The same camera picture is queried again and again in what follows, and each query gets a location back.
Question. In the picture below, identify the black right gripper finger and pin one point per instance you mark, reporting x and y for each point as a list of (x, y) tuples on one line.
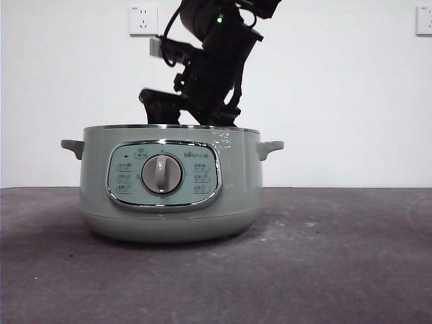
[(226, 118), (162, 111)]

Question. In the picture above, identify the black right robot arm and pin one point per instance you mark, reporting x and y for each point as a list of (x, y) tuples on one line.
[(219, 67)]

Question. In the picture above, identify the sage green electric cooking pot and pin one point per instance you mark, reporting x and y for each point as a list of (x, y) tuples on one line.
[(236, 175)]

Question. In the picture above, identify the pale grey camera box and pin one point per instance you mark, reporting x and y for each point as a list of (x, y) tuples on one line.
[(155, 47)]

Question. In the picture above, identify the white wall socket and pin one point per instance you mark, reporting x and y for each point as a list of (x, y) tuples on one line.
[(424, 21), (142, 21)]

